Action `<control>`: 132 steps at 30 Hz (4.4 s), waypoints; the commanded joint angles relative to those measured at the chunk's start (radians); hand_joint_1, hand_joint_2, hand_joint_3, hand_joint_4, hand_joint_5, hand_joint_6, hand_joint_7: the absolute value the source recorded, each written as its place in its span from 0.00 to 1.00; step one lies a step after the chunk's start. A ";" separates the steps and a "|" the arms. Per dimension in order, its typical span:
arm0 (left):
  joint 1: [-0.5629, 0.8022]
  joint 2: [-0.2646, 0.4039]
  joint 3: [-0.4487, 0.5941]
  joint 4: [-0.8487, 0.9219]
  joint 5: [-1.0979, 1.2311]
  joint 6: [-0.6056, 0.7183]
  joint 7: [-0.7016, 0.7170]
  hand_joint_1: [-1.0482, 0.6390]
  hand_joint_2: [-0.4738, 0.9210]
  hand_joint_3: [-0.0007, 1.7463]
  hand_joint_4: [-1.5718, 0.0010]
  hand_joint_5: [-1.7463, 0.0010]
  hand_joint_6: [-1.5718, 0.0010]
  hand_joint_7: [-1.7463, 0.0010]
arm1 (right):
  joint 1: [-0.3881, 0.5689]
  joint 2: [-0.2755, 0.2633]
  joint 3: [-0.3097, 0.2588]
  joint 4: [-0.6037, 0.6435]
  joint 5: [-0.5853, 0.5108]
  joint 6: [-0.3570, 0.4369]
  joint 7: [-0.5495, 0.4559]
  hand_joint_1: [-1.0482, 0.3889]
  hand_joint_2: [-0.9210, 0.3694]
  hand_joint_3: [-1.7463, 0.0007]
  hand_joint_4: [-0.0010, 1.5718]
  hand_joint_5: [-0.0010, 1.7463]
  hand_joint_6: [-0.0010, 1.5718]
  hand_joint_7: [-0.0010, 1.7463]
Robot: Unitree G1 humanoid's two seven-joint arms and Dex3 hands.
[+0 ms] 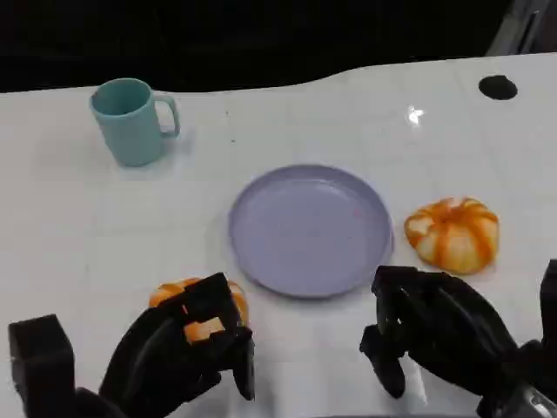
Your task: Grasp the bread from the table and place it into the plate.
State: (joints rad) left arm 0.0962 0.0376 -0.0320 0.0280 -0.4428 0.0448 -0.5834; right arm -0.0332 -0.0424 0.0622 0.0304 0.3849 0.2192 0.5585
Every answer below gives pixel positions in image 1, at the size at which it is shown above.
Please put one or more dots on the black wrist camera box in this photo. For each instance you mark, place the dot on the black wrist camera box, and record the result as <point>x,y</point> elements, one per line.
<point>41,357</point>
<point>549,300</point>

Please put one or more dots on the small orange white bread roll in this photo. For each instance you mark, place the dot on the small orange white bread roll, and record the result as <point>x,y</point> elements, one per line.
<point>164,295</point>

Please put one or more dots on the lilac plate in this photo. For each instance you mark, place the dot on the lilac plate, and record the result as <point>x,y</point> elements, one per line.
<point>311,233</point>

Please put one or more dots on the black round table grommet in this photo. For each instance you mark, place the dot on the black round table grommet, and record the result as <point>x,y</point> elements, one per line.
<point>497,86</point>

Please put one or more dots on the pale green mug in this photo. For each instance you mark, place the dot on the pale green mug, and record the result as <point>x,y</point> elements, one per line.
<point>128,130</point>

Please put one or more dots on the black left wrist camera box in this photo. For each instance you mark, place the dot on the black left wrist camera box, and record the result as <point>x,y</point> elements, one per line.
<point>41,357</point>

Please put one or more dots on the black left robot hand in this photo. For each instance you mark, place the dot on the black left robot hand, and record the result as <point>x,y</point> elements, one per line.
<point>152,348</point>

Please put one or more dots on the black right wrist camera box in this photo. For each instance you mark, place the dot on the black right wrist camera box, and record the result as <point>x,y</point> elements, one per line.
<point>549,300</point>

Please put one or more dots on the large orange white bread roll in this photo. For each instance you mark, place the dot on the large orange white bread roll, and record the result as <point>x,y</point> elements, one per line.
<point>454,237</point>

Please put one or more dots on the grey metal frame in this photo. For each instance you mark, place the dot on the grey metal frame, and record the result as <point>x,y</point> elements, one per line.
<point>518,26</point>

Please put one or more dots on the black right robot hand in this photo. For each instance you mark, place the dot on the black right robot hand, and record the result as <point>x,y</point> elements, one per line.
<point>457,331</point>

